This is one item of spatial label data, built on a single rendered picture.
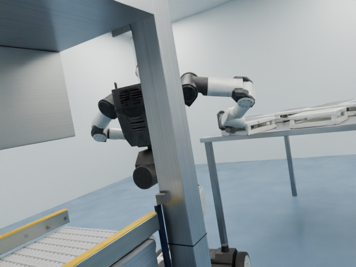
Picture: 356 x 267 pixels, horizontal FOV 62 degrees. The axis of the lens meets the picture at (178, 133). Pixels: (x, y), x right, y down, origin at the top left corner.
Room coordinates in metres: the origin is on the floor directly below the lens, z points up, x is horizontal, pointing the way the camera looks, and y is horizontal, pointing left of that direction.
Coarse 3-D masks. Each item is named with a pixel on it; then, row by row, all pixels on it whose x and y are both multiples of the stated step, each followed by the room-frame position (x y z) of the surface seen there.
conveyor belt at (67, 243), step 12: (72, 228) 0.68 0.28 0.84; (84, 228) 0.67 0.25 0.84; (48, 240) 0.63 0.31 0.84; (60, 240) 0.62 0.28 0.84; (72, 240) 0.61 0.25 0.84; (84, 240) 0.59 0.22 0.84; (96, 240) 0.58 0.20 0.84; (144, 240) 0.56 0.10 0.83; (12, 252) 0.59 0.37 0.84; (24, 252) 0.58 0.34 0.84; (36, 252) 0.57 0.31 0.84; (48, 252) 0.56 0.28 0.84; (60, 252) 0.55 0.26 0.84; (72, 252) 0.54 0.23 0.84; (0, 264) 0.54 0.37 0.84; (12, 264) 0.53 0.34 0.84; (24, 264) 0.52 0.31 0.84; (36, 264) 0.52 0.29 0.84; (48, 264) 0.51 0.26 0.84; (60, 264) 0.50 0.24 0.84
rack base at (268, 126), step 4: (268, 124) 1.87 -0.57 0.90; (272, 124) 1.83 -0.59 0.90; (256, 128) 1.78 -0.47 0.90; (260, 128) 1.77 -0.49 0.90; (264, 128) 1.79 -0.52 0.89; (268, 128) 1.81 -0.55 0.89; (272, 128) 1.83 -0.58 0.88; (224, 132) 1.90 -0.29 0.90; (236, 132) 1.81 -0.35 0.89; (240, 132) 1.78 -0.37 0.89; (244, 132) 1.75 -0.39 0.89; (248, 132) 1.72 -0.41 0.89; (252, 132) 1.74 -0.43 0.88; (256, 132) 1.76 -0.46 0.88
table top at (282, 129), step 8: (296, 120) 2.16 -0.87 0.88; (344, 120) 1.63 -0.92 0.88; (352, 120) 1.57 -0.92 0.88; (280, 128) 1.78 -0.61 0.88; (288, 128) 1.71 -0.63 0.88; (296, 128) 1.64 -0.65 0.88; (304, 128) 1.59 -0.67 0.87; (312, 128) 1.56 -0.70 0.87; (320, 128) 1.53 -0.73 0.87; (328, 128) 1.51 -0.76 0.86; (336, 128) 1.48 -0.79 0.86; (344, 128) 1.46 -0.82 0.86; (352, 128) 1.44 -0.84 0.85; (208, 136) 2.06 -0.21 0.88; (216, 136) 1.96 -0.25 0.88; (224, 136) 1.92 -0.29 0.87; (232, 136) 1.88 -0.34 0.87; (240, 136) 1.84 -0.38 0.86; (248, 136) 1.80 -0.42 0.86; (256, 136) 1.77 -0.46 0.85; (264, 136) 1.74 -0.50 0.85; (272, 136) 1.71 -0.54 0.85; (280, 136) 1.68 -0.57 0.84
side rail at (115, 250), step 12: (156, 216) 0.57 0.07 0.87; (144, 228) 0.54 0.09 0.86; (156, 228) 0.57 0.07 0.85; (120, 240) 0.48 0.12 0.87; (132, 240) 0.51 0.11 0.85; (96, 252) 0.44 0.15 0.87; (108, 252) 0.46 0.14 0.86; (120, 252) 0.48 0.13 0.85; (84, 264) 0.42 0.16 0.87; (96, 264) 0.44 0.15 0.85; (108, 264) 0.45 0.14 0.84
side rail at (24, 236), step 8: (56, 216) 0.69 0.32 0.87; (64, 216) 0.71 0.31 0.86; (40, 224) 0.66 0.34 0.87; (48, 224) 0.67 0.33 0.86; (56, 224) 0.69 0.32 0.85; (64, 224) 0.71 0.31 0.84; (16, 232) 0.61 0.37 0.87; (24, 232) 0.63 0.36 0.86; (32, 232) 0.64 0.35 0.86; (40, 232) 0.65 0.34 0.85; (0, 240) 0.58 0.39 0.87; (8, 240) 0.60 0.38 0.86; (16, 240) 0.61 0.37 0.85; (24, 240) 0.62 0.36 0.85; (0, 248) 0.58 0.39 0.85; (8, 248) 0.59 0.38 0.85
